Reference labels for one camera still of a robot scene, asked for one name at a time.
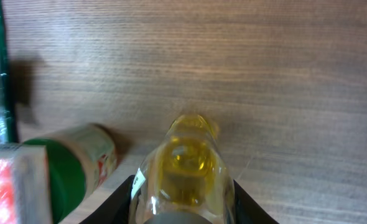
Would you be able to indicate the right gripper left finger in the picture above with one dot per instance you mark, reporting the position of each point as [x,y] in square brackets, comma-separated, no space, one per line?
[115,209]

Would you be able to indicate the orange tissue box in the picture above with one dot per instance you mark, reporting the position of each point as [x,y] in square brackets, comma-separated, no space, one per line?
[24,185]

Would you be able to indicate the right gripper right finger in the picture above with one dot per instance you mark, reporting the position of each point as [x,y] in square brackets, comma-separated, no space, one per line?
[247,210]

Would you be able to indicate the green lidded jar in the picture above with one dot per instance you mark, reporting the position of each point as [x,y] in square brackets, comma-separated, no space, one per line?
[80,159]

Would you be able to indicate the yellow oil bottle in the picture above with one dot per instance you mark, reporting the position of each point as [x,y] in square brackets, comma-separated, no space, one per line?
[184,179]

